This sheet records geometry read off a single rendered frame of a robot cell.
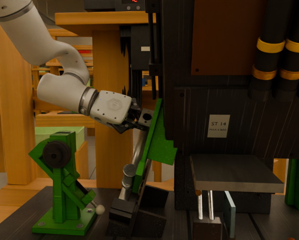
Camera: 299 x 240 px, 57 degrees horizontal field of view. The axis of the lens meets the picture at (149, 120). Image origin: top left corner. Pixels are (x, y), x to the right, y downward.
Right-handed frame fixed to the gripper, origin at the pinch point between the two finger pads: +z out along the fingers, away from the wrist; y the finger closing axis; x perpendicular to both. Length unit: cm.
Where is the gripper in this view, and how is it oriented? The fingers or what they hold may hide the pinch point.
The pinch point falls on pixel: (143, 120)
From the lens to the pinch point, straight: 81.6
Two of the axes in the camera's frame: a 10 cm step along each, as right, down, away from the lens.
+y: 2.7, -7.7, 5.8
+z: 9.5, 3.3, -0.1
